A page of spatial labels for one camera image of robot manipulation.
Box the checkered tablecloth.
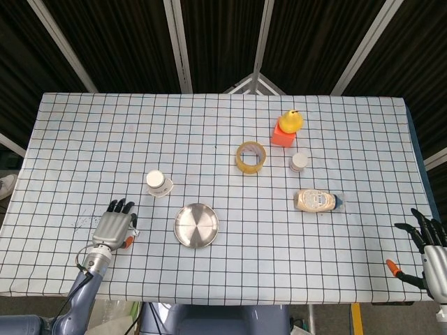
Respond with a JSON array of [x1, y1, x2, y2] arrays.
[[0, 91, 437, 303]]

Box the white shoe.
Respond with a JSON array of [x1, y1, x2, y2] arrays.
[[0, 174, 18, 200]]

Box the white aluminium frame post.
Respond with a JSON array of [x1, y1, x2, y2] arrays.
[[251, 0, 277, 76], [163, 0, 193, 94], [27, 0, 98, 94], [330, 0, 397, 96]]

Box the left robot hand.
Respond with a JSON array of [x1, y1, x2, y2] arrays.
[[91, 198, 139, 252]]

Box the white triangular frame brace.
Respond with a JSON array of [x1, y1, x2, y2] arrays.
[[223, 73, 287, 95]]

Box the clear plastic bag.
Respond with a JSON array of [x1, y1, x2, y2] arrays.
[[96, 299, 140, 332]]

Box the blue-grey robot torso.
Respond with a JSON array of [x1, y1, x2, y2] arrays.
[[139, 302, 291, 335]]

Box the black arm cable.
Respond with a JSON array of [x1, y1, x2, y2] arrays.
[[52, 244, 97, 324]]

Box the yellow toy pear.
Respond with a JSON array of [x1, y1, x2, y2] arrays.
[[279, 109, 305, 134]]

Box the yellow tape roll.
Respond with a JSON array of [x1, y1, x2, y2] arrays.
[[235, 140, 268, 174]]

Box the beige sauce squeeze bottle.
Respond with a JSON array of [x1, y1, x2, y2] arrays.
[[293, 188, 346, 214]]

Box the round steel plate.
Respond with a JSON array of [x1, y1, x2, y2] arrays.
[[173, 202, 220, 248]]

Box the small white jar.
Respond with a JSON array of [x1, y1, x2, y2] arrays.
[[289, 151, 311, 174]]

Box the orange cube block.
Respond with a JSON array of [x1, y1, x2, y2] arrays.
[[271, 118, 298, 149]]

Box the white paper cup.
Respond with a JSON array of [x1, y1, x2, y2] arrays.
[[145, 170, 175, 199]]

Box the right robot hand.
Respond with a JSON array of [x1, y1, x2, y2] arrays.
[[386, 208, 447, 301]]

